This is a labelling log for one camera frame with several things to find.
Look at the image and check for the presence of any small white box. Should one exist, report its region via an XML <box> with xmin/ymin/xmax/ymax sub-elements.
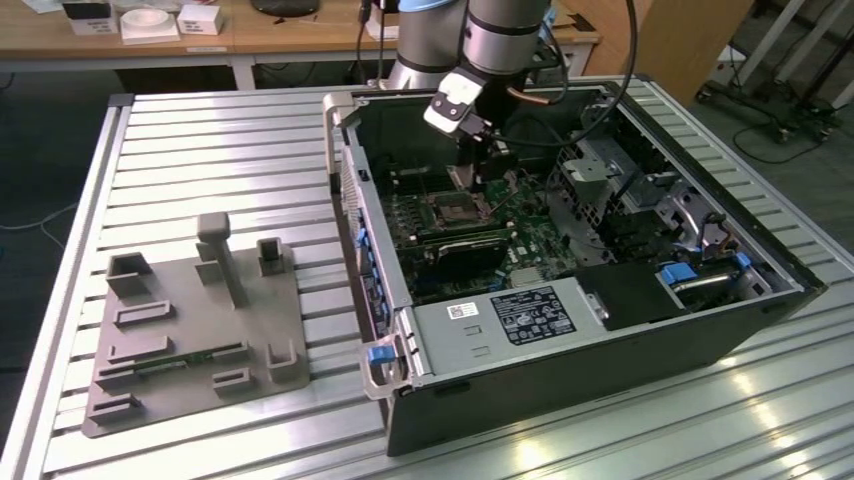
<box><xmin>370</xmin><ymin>0</ymin><xmax>403</xmax><ymax>42</ymax></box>

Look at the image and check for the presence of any black hanging cable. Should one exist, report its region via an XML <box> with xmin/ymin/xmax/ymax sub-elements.
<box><xmin>355</xmin><ymin>0</ymin><xmax>387</xmax><ymax>90</ymax></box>

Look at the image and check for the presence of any metal drive cage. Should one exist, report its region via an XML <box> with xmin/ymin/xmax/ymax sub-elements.
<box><xmin>546</xmin><ymin>102</ymin><xmax>675</xmax><ymax>266</ymax></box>

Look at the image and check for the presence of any wheeled equipment cart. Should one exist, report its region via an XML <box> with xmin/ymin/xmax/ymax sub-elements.
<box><xmin>693</xmin><ymin>0</ymin><xmax>854</xmax><ymax>147</ymax></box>

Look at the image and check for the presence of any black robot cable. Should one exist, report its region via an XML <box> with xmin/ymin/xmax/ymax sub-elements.
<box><xmin>492</xmin><ymin>0</ymin><xmax>638</xmax><ymax>148</ymax></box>

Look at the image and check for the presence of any green RAM stick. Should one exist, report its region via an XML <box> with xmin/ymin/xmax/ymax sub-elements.
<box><xmin>135</xmin><ymin>349</ymin><xmax>219</xmax><ymax>374</ymax></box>

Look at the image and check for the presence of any blue disk carrier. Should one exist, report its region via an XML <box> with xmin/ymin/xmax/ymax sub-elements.
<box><xmin>655</xmin><ymin>261</ymin><xmax>699</xmax><ymax>289</ymax></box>

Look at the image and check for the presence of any wooden desk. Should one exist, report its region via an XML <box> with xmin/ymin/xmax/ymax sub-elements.
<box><xmin>0</xmin><ymin>0</ymin><xmax>238</xmax><ymax>90</ymax></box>
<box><xmin>232</xmin><ymin>0</ymin><xmax>606</xmax><ymax>69</ymax></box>

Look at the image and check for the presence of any CPU socket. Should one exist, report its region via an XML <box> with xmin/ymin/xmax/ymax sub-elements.
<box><xmin>430</xmin><ymin>189</ymin><xmax>496</xmax><ymax>231</ymax></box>

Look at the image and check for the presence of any black RAM slot row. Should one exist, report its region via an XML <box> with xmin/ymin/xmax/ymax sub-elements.
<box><xmin>399</xmin><ymin>227</ymin><xmax>510</xmax><ymax>247</ymax></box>
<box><xmin>388</xmin><ymin>163</ymin><xmax>483</xmax><ymax>195</ymax></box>

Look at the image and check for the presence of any white printed box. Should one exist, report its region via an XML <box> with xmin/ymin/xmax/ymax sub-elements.
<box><xmin>175</xmin><ymin>3</ymin><xmax>226</xmax><ymax>37</ymax></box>

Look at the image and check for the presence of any grey parts rack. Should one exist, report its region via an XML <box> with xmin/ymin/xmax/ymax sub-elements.
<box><xmin>80</xmin><ymin>212</ymin><xmax>312</xmax><ymax>439</ymax></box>

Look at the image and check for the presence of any black graphics card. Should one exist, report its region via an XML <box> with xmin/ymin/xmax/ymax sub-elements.
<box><xmin>426</xmin><ymin>237</ymin><xmax>510</xmax><ymax>282</ymax></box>

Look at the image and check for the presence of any silver power supply unit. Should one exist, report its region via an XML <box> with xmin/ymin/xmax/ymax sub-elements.
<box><xmin>407</xmin><ymin>277</ymin><xmax>613</xmax><ymax>377</ymax></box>

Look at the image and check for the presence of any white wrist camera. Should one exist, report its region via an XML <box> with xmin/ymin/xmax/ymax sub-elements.
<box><xmin>422</xmin><ymin>69</ymin><xmax>499</xmax><ymax>144</ymax></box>

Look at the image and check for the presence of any black plastic shroud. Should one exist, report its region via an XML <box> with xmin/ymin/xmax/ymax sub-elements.
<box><xmin>575</xmin><ymin>259</ymin><xmax>693</xmax><ymax>332</ymax></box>

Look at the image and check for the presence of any wooden cabinet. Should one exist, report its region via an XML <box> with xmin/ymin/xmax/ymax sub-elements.
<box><xmin>586</xmin><ymin>0</ymin><xmax>755</xmax><ymax>109</ymax></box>

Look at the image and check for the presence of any white box black top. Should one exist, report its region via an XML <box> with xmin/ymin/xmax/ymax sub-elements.
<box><xmin>61</xmin><ymin>0</ymin><xmax>116</xmax><ymax>37</ymax></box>

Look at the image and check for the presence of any metal socket cover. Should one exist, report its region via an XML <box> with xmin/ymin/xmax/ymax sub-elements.
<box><xmin>474</xmin><ymin>169</ymin><xmax>521</xmax><ymax>216</ymax></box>

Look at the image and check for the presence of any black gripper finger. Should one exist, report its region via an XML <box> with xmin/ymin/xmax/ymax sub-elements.
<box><xmin>480</xmin><ymin>141</ymin><xmax>519</xmax><ymax>188</ymax></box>
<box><xmin>456</xmin><ymin>137</ymin><xmax>484</xmax><ymax>193</ymax></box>

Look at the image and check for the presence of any green motherboard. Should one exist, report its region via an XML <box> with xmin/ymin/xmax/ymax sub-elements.
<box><xmin>383</xmin><ymin>162</ymin><xmax>579</xmax><ymax>306</ymax></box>

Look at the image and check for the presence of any black round object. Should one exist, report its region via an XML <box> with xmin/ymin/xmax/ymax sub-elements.
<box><xmin>250</xmin><ymin>0</ymin><xmax>322</xmax><ymax>16</ymax></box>

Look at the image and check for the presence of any black PC case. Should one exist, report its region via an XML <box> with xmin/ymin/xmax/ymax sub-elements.
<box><xmin>322</xmin><ymin>80</ymin><xmax>829</xmax><ymax>459</ymax></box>

